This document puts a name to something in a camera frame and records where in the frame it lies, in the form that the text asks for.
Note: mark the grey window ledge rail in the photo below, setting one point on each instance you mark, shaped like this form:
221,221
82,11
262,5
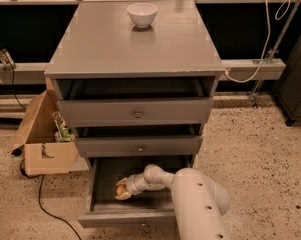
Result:
33,73

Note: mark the white ceramic bowl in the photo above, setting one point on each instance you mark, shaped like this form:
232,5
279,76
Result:
142,14

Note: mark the grey top drawer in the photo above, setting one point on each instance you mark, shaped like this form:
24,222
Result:
135,101

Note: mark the grey middle drawer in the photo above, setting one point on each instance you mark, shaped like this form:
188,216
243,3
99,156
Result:
150,140

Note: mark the metal stand pole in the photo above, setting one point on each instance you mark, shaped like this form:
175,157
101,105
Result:
268,54

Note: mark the dark grey side cabinet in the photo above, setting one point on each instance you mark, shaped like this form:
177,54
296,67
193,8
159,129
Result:
288,88

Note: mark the grey bottom drawer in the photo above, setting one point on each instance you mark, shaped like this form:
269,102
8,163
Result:
150,207

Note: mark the grey drawer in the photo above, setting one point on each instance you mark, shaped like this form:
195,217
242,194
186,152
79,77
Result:
135,101
150,140
150,207

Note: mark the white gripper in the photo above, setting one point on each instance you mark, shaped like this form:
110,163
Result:
132,186

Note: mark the green packet in box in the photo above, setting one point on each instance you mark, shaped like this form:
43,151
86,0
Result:
63,133

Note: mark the open cardboard box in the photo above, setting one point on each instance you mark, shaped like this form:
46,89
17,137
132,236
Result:
43,154

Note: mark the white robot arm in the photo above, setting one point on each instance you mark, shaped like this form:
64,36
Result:
198,202

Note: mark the orange fruit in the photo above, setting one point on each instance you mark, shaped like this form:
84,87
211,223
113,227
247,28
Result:
120,190

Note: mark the grey wooden drawer cabinet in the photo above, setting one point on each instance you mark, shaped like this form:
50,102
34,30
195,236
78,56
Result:
104,43

